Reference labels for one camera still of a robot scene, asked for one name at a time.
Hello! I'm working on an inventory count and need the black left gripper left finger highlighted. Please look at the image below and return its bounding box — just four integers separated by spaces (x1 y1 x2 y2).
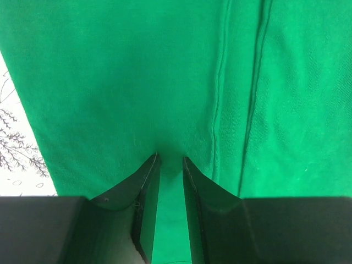
1 154 161 264

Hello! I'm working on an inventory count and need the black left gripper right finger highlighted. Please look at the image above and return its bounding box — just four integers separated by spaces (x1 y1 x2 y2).
183 157 351 263

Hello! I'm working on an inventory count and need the green t shirt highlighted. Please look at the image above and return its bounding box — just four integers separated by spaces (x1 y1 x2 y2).
1 1 351 263

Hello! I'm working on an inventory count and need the floral patterned table mat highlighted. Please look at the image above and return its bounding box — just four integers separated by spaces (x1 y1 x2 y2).
1 57 57 196

